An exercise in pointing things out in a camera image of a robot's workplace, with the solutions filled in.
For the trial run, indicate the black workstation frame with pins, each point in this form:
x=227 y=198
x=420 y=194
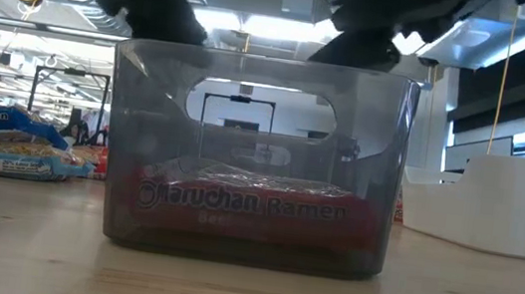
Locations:
x=71 y=72
x=241 y=98

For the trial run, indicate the white plastic bin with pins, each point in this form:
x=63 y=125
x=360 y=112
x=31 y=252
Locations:
x=484 y=219

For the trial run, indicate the grey ceiling duct box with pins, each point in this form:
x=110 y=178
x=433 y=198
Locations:
x=300 y=1

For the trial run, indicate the grey computer monitor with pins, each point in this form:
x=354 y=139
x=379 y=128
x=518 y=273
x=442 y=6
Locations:
x=477 y=153

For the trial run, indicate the smoky dark plastic bin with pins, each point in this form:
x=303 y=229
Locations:
x=147 y=103

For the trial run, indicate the white ceiling duct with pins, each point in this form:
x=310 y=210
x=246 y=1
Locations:
x=486 y=44

